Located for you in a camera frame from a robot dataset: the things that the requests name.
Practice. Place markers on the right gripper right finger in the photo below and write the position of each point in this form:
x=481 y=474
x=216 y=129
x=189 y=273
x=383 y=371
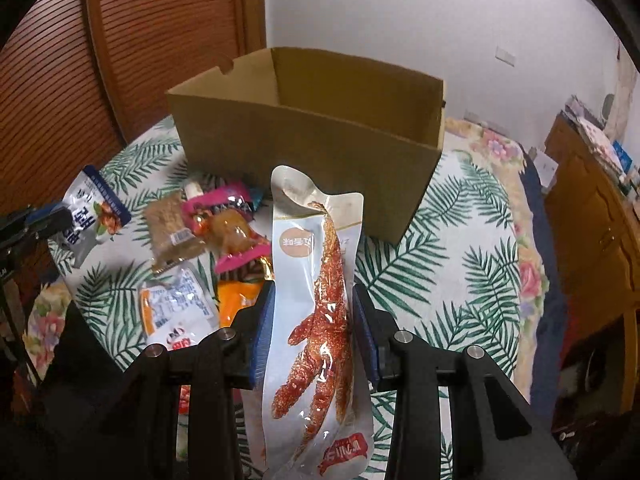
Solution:
x=494 y=433

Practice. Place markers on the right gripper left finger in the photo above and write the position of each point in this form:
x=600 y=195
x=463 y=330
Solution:
x=170 y=415

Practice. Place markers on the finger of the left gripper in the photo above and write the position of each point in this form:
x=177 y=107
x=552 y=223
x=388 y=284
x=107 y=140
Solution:
x=31 y=225

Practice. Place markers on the white blue snack pouch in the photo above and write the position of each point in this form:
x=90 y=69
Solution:
x=96 y=215

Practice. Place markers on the brown grain bar pack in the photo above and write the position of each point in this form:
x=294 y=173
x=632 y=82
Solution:
x=172 y=242

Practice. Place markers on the white wafer clear pack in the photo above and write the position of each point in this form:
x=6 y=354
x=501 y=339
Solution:
x=192 y=189

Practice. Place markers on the pink drumstick snack pack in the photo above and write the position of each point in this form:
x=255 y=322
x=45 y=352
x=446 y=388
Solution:
x=221 y=219

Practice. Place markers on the chicken feet snack pack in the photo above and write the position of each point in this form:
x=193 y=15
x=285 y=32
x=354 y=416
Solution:
x=316 y=410

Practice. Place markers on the white orange snack packet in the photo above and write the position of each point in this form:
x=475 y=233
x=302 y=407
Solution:
x=178 y=312

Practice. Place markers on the wooden louvered wardrobe door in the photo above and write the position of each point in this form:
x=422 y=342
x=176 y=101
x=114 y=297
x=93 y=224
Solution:
x=81 y=79

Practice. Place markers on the palm leaf tablecloth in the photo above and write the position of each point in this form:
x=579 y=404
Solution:
x=452 y=280

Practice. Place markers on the teal foil candy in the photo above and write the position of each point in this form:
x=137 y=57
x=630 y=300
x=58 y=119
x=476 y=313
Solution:
x=256 y=197

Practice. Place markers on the wooden desk cabinet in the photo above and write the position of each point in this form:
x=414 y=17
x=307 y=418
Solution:
x=596 y=241

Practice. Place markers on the floral bed sheet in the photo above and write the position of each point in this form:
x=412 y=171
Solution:
x=505 y=160

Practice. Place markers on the folded floral cloth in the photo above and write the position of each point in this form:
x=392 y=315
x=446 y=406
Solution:
x=598 y=143

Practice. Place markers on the brown cardboard box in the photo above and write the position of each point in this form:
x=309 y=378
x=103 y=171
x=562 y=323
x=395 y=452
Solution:
x=351 y=124

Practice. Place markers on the white wall switch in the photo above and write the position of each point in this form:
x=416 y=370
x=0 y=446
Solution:
x=505 y=56

